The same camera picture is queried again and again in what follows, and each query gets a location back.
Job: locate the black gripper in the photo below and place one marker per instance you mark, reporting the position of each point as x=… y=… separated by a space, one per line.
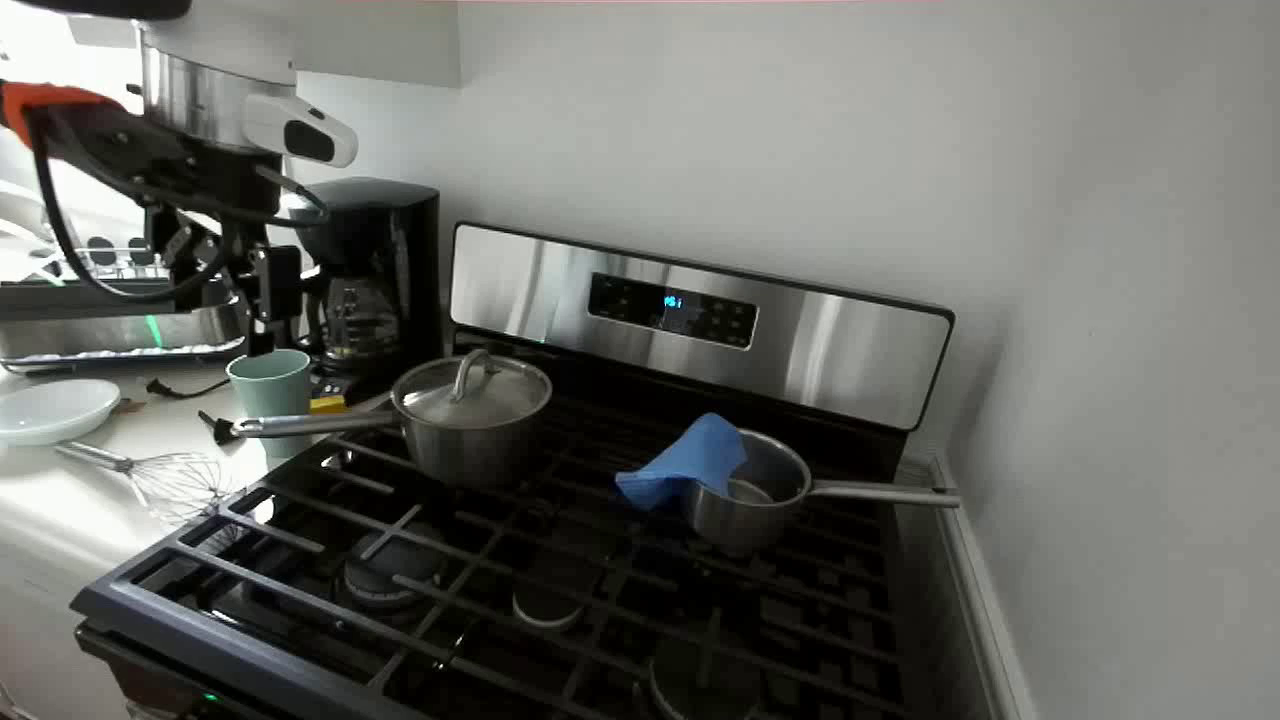
x=220 y=214

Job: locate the teal plastic cup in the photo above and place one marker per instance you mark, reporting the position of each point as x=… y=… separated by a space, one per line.
x=271 y=387

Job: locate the silver pot lid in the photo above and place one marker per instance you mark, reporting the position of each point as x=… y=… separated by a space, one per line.
x=475 y=395

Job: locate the black gas stove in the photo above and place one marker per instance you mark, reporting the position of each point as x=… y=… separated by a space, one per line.
x=532 y=585

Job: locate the black coffee maker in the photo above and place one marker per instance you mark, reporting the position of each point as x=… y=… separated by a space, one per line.
x=385 y=266

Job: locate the stainless countertop appliance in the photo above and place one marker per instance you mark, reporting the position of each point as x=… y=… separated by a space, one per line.
x=81 y=325

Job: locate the yellow block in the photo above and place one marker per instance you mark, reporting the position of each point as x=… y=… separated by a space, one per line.
x=330 y=400

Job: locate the white plate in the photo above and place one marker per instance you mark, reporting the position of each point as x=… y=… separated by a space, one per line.
x=51 y=408

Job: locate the small silver saucepan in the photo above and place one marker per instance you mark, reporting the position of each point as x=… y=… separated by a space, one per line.
x=744 y=513

